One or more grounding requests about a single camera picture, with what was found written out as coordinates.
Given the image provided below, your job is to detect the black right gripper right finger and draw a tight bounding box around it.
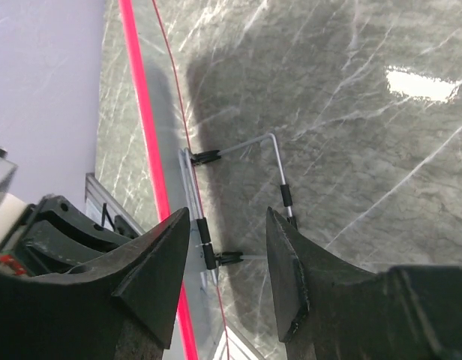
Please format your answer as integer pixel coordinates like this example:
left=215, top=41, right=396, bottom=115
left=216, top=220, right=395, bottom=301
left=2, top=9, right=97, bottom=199
left=266, top=209, right=462, bottom=359

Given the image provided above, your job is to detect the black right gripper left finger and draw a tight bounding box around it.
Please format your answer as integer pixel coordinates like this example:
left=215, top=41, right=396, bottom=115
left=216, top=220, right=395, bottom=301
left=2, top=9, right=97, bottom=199
left=0, top=208, right=190, bottom=359

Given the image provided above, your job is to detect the red-framed whiteboard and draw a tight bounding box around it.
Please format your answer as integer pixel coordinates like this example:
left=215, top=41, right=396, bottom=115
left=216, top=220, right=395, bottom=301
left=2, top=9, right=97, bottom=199
left=118, top=1, right=232, bottom=359

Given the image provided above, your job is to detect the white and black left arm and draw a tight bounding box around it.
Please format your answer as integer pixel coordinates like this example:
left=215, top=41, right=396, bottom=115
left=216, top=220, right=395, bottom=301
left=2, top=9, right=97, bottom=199
left=0, top=148, right=143, bottom=277

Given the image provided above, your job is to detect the metal wire whiteboard stand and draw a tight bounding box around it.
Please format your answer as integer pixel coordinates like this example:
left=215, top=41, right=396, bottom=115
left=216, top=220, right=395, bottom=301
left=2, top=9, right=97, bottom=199
left=177, top=133, right=298, bottom=285

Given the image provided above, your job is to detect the aluminium mounting rail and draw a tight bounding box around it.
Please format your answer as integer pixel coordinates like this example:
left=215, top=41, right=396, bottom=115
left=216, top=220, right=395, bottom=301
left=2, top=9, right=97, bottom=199
left=85, top=173, right=264, bottom=359

